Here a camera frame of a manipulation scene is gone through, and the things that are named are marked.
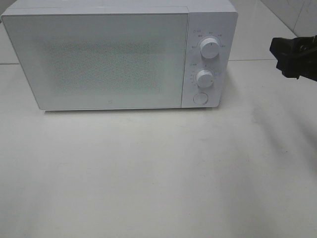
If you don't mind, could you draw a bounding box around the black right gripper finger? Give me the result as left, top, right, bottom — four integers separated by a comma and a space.
269, 36, 317, 81

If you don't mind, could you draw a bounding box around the white round door button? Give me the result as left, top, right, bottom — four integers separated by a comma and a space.
193, 93, 209, 105

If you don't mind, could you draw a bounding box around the white microwave door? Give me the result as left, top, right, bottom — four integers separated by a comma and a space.
3, 14, 188, 111

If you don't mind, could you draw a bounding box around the white upper power knob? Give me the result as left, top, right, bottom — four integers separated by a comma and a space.
199, 36, 220, 59

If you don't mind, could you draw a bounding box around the white lower timer knob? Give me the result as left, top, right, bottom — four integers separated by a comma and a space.
196, 70, 214, 88

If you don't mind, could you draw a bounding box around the white microwave oven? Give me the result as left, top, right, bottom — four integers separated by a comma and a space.
1, 0, 238, 110

